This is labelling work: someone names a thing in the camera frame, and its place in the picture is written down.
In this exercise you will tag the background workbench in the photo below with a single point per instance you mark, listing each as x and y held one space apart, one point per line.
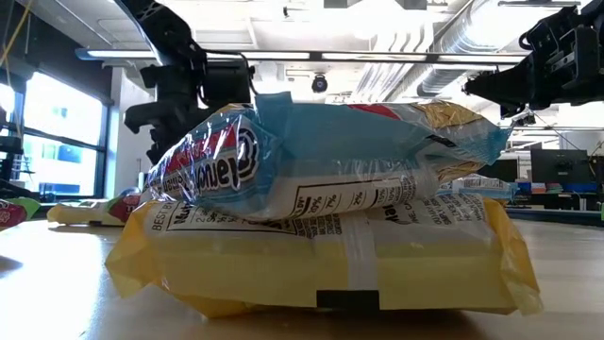
557 203

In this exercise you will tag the red green packet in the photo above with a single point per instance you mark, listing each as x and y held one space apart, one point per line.
14 215

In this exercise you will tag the lime green Maruchan noodle packet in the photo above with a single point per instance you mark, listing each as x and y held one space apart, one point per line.
125 208

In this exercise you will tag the silver ventilation duct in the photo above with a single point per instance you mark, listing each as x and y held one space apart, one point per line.
472 28

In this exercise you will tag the large window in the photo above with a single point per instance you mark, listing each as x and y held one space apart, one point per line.
61 141

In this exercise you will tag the black track spotlight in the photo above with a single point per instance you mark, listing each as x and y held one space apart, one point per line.
319 83
524 118

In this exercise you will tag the yellow Maruchan noodle packet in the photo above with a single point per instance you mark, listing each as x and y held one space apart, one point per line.
75 212
283 264

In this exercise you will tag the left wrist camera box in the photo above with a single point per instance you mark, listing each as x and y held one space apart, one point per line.
226 85

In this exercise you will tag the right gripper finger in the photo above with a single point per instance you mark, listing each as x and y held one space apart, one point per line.
509 90

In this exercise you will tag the dark office chair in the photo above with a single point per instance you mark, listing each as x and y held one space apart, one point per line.
129 192

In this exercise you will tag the black computer monitor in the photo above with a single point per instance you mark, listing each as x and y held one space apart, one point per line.
500 167
561 165

